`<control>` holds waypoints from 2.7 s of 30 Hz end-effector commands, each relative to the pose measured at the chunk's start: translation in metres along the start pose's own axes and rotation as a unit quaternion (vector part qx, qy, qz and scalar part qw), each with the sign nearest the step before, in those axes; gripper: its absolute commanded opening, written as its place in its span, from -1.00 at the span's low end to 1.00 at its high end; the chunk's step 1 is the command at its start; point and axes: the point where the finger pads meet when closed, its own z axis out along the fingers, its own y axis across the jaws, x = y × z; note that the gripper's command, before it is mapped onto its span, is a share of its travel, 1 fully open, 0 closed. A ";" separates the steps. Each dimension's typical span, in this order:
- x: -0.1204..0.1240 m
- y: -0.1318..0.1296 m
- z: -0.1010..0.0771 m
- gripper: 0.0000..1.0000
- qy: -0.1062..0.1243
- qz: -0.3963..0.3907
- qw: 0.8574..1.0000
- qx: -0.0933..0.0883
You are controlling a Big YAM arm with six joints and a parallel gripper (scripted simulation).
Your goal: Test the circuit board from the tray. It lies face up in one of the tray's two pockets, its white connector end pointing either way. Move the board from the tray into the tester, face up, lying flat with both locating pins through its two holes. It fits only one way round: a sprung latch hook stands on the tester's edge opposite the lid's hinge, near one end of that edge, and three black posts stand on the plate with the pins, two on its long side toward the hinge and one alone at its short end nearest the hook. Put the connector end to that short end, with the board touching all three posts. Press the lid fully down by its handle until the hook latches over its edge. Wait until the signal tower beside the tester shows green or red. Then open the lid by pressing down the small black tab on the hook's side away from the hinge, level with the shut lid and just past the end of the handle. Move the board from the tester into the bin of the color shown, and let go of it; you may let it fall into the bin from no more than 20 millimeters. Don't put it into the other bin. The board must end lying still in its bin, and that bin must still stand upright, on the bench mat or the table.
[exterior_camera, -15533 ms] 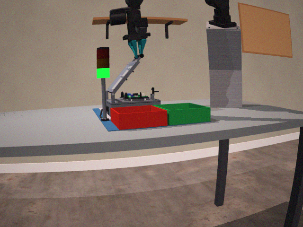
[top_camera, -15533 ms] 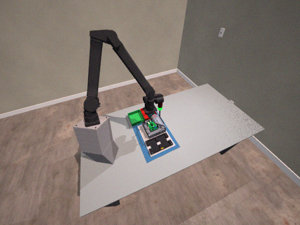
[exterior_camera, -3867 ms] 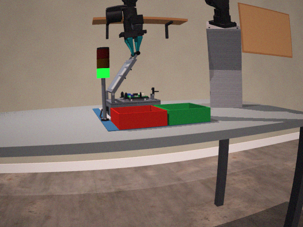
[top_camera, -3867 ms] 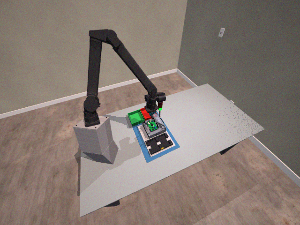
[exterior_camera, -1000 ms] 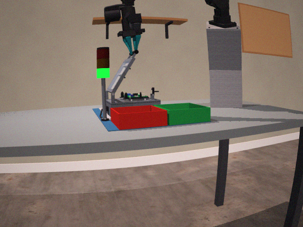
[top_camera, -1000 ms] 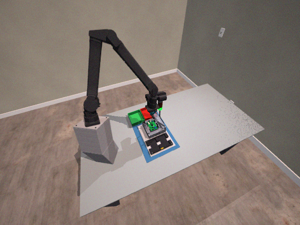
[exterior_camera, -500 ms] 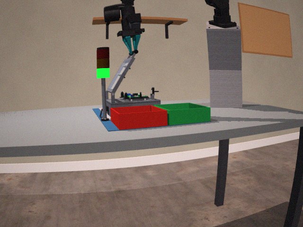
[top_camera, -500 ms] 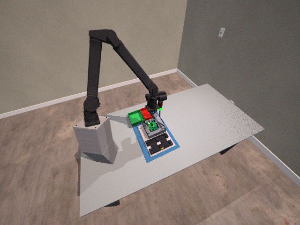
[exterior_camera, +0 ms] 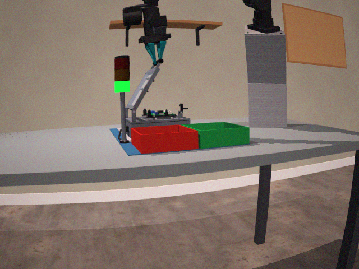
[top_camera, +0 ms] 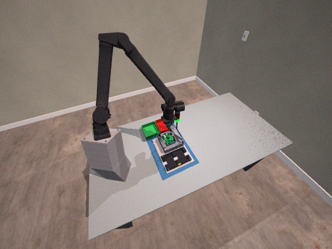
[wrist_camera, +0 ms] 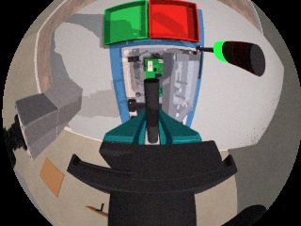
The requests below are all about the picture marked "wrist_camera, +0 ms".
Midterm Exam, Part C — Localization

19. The green circuit board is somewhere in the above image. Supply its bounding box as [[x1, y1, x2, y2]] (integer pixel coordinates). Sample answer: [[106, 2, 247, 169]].
[[145, 59, 163, 96]]

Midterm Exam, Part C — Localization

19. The red bin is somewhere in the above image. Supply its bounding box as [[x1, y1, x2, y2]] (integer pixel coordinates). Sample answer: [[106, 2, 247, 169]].
[[149, 0, 199, 43]]

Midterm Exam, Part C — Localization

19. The green open-top bin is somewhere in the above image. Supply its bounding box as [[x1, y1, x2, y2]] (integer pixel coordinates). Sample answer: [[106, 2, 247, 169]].
[[103, 0, 150, 45]]

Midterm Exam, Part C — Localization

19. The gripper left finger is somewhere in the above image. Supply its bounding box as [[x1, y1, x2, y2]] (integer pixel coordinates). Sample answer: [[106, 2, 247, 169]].
[[103, 109, 147, 144]]

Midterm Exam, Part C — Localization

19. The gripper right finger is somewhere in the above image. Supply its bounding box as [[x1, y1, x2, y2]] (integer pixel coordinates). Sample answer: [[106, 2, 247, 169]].
[[158, 108, 202, 144]]

